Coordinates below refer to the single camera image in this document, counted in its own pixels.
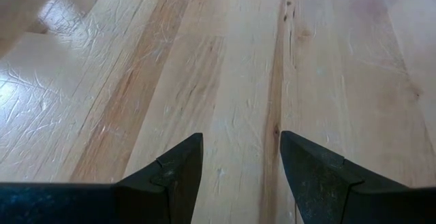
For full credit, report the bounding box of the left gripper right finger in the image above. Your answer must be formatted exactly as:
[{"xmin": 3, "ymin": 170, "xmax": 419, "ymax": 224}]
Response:
[{"xmin": 279, "ymin": 130, "xmax": 436, "ymax": 224}]

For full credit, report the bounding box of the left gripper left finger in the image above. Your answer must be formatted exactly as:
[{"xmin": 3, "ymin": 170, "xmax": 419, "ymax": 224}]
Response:
[{"xmin": 0, "ymin": 132, "xmax": 204, "ymax": 224}]

